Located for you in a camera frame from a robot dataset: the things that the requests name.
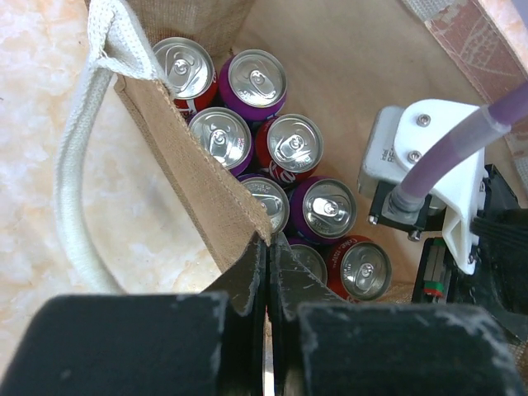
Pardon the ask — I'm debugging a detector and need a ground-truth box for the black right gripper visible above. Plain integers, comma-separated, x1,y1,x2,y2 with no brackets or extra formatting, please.
369,163,528,346

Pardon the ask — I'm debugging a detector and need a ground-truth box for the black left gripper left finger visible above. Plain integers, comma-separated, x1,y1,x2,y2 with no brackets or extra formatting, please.
1,238,267,395

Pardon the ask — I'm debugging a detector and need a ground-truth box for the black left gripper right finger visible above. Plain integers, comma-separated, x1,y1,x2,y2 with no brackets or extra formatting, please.
270,235,527,395

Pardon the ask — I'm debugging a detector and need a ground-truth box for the red coke can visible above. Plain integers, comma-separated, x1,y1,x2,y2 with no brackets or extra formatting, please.
323,235,392,302

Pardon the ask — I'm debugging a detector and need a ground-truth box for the purple fanta can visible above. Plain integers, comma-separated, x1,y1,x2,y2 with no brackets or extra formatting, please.
219,49,288,122
237,173,290,233
189,107,253,177
287,238,328,285
287,176,357,245

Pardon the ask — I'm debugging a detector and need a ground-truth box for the tan canvas tote bag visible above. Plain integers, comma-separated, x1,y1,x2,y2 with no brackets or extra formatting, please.
54,1,527,293

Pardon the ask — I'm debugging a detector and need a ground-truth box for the red coca-cola can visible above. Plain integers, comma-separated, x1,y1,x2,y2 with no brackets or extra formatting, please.
255,114,323,186

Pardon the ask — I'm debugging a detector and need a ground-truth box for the red cola can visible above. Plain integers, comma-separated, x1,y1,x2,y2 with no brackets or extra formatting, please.
153,37,218,122

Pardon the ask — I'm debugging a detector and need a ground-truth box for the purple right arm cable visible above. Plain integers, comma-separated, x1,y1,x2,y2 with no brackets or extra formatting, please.
381,80,528,219

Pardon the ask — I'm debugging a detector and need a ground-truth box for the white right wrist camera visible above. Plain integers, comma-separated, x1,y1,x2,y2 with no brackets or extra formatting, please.
357,99,488,276

